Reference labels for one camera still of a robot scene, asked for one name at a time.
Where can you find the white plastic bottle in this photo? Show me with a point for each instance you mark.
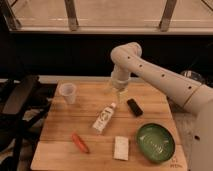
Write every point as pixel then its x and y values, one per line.
pixel 104 117

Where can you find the white sponge block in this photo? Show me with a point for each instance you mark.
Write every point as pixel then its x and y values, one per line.
pixel 121 148

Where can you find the green bowl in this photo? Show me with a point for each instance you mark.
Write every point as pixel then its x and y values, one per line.
pixel 155 142

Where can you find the black rectangular block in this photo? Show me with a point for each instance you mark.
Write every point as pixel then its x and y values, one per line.
pixel 134 107

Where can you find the clear plastic cup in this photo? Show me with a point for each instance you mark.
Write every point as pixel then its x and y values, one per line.
pixel 68 92

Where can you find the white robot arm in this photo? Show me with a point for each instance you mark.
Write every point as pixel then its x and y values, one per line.
pixel 191 95

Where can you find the black office chair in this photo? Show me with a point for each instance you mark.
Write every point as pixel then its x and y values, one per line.
pixel 12 125

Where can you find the orange carrot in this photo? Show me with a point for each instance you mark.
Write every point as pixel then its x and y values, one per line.
pixel 79 143

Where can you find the metal window frame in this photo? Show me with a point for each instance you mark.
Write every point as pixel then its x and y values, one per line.
pixel 155 17

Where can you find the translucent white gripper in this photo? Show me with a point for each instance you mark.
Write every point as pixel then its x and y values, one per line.
pixel 120 88

